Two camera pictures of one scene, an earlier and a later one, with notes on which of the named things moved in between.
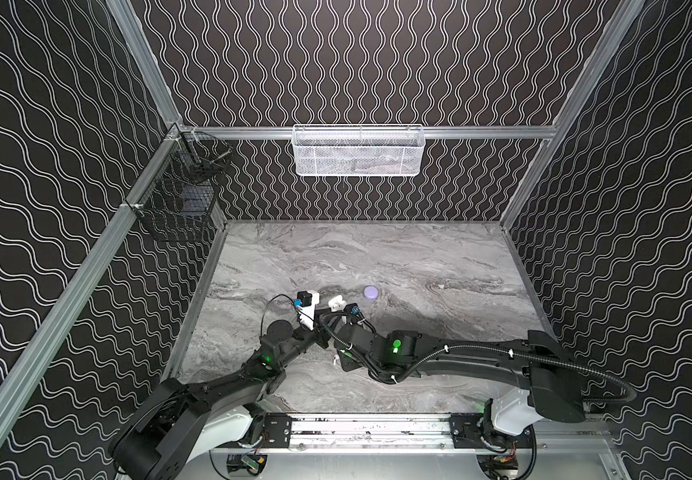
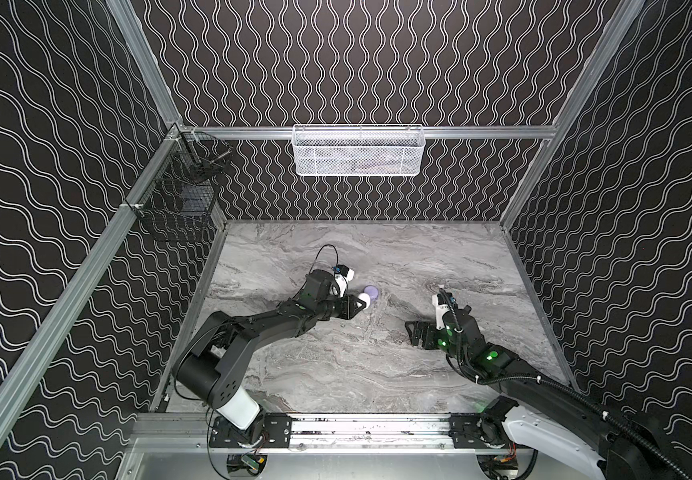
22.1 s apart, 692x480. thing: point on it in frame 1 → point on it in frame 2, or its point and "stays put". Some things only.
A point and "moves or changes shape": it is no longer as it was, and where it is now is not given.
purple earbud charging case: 371,292 stays put
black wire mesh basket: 180,197 stays put
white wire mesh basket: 358,150 stays put
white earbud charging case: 337,304 moves or changes shape
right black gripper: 343,355 → 428,330
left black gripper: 320,332 → 349,303
